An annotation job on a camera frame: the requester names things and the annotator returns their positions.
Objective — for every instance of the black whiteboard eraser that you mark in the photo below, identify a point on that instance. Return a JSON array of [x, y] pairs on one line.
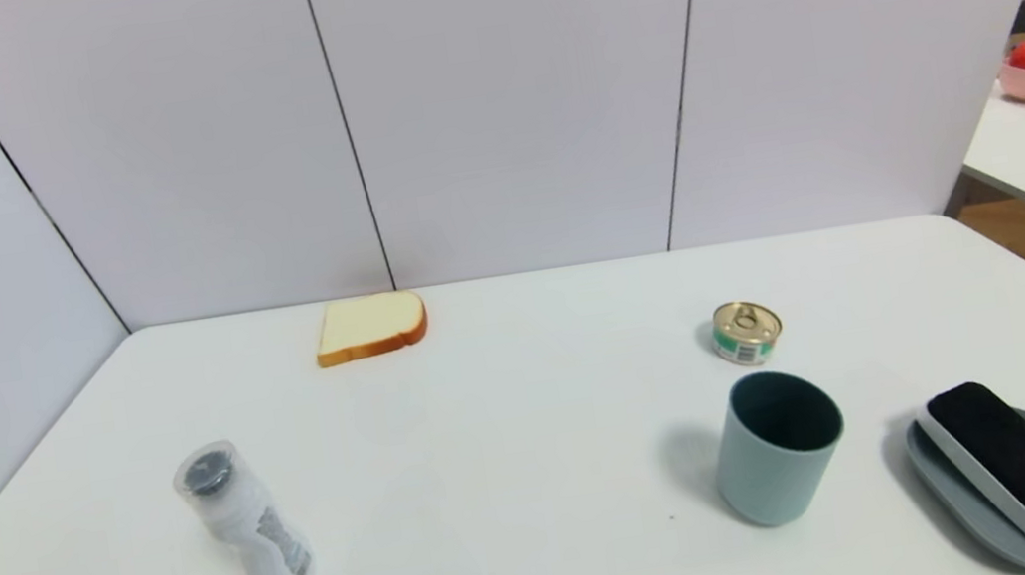
[[1023, 456]]

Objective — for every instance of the white bread slice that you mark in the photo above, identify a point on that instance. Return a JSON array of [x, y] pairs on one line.
[[367, 323]]

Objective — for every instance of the small metal tin can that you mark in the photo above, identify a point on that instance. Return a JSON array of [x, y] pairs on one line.
[[746, 333]]

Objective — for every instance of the grey-blue plastic cup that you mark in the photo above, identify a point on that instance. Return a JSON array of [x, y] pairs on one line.
[[763, 483]]

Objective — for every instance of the white plastic bottle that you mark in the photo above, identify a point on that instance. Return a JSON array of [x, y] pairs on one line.
[[251, 535]]

